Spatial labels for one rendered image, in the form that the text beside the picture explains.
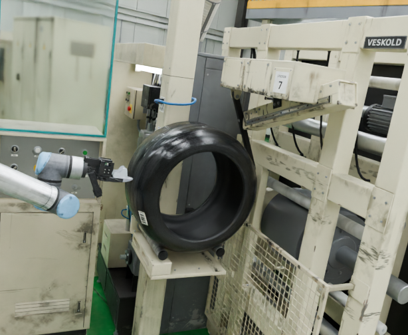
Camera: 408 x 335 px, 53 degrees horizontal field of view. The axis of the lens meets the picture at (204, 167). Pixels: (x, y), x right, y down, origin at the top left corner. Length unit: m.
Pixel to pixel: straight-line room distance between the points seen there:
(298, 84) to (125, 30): 10.74
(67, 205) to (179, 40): 0.95
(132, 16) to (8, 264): 10.37
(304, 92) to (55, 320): 1.91
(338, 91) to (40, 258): 1.78
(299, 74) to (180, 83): 0.67
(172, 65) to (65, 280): 1.37
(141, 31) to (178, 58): 10.43
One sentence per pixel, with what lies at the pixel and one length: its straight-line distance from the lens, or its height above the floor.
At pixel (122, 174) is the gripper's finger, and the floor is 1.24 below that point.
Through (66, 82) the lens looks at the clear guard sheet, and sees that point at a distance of 2.27.
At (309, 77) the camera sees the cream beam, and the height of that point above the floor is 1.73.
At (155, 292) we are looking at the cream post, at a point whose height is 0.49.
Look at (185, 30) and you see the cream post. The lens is 2.05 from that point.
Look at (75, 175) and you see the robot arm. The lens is 1.68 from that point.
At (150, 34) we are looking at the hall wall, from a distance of 12.61.
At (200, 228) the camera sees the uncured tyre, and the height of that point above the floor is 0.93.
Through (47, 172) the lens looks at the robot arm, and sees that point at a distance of 1.66.
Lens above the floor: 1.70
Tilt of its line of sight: 13 degrees down
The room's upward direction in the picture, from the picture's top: 8 degrees clockwise
